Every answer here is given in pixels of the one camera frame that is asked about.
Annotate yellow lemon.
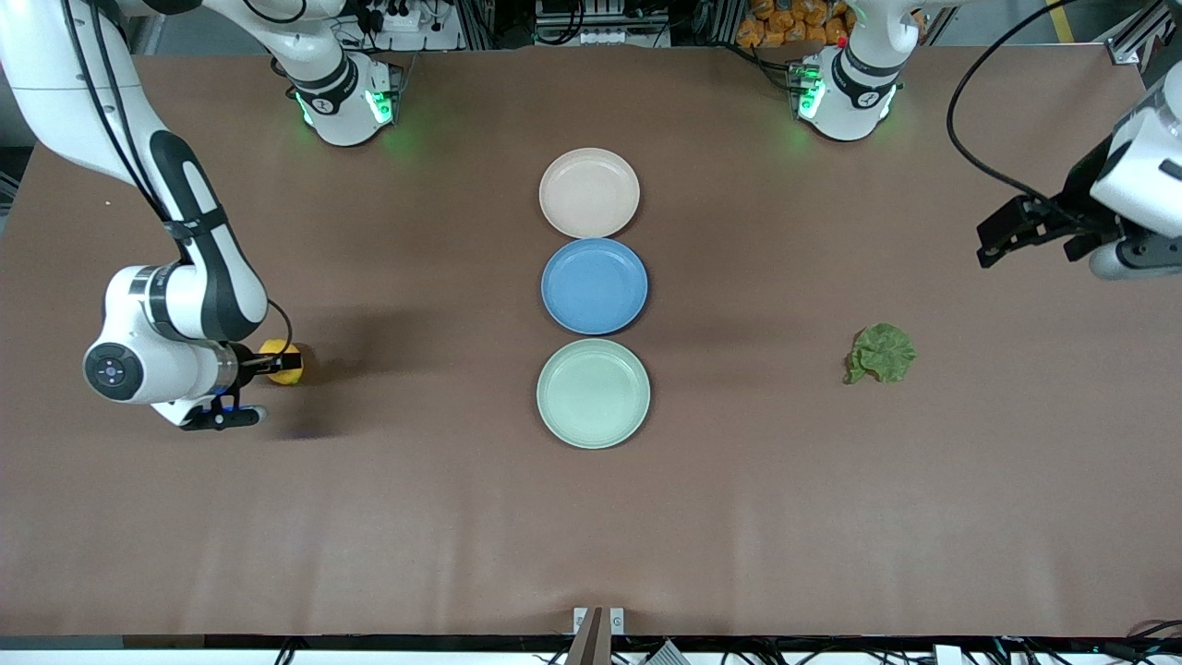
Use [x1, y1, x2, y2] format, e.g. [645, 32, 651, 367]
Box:
[257, 339, 305, 386]

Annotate green lettuce leaf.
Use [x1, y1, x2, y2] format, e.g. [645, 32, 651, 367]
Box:
[843, 322, 918, 385]

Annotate brown table cover sheet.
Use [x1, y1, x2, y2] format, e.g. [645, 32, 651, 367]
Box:
[0, 46, 1182, 638]

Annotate orange packaged goods pile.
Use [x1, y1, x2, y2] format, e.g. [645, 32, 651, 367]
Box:
[736, 0, 850, 50]

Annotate pale green round plate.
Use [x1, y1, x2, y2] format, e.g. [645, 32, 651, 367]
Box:
[536, 338, 652, 451]

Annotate blue round plate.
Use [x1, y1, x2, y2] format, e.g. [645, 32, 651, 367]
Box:
[540, 237, 649, 335]

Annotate beige round plate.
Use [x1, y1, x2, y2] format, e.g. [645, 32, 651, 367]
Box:
[538, 147, 641, 239]

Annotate white power strip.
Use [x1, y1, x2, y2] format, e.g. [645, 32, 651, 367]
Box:
[365, 3, 435, 34]

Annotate metal equipment rack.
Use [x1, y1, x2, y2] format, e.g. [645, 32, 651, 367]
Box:
[534, 0, 671, 47]

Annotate aluminium frame profile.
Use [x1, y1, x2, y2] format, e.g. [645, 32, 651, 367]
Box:
[1104, 0, 1182, 66]

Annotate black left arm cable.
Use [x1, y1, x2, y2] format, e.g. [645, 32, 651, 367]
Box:
[946, 0, 1092, 224]

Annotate brown camera post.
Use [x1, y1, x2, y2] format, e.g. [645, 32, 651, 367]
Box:
[565, 607, 607, 665]

